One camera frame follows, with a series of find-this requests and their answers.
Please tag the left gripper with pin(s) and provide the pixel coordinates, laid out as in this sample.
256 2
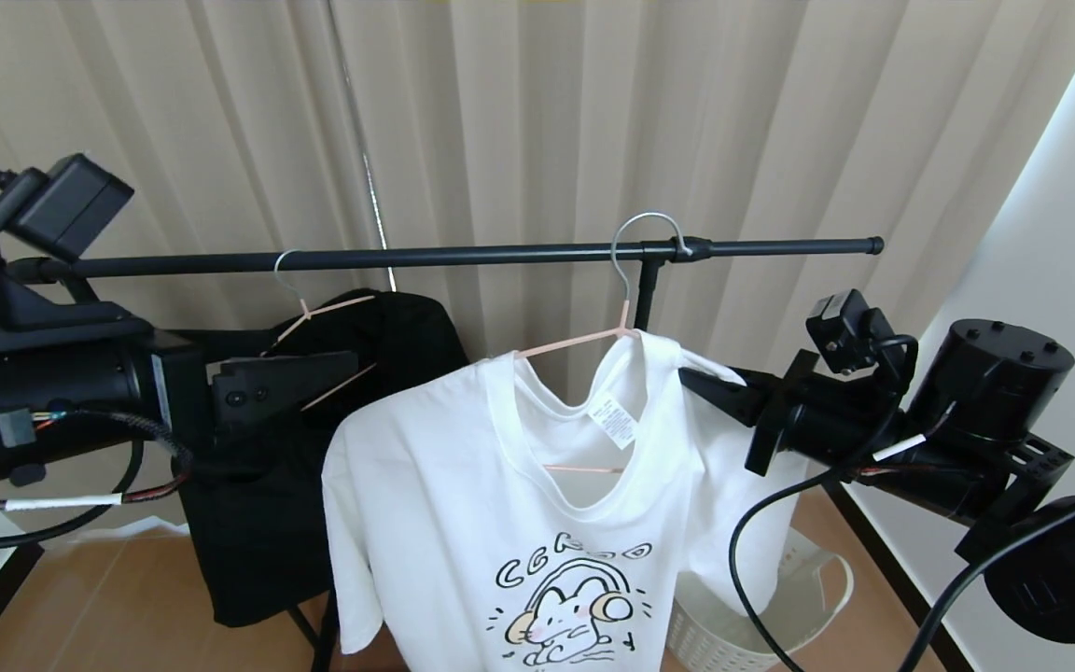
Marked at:
80 392

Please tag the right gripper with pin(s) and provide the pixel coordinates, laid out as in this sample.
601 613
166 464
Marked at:
836 420

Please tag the pink clothes hanger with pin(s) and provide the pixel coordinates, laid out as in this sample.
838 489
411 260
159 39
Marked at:
626 308
337 303

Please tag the black shorts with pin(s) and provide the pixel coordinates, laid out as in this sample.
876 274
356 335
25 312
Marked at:
258 541

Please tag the white printed garment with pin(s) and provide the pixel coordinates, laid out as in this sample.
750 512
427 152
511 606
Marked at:
444 504

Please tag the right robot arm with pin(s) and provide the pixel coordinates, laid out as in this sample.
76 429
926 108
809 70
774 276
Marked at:
995 392

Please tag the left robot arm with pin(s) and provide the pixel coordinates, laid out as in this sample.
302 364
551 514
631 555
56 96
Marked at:
157 431

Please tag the white laundry basket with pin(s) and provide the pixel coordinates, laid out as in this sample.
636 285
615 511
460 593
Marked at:
817 597

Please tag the black clothes rack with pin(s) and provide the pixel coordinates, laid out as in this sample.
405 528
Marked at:
500 254

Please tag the beige curtain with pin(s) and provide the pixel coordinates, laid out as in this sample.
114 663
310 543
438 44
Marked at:
547 121

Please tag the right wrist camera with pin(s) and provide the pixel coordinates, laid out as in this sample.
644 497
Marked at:
850 327

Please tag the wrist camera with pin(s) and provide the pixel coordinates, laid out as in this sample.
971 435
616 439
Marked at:
850 327
71 205

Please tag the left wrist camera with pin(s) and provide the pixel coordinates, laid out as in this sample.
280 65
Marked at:
71 205

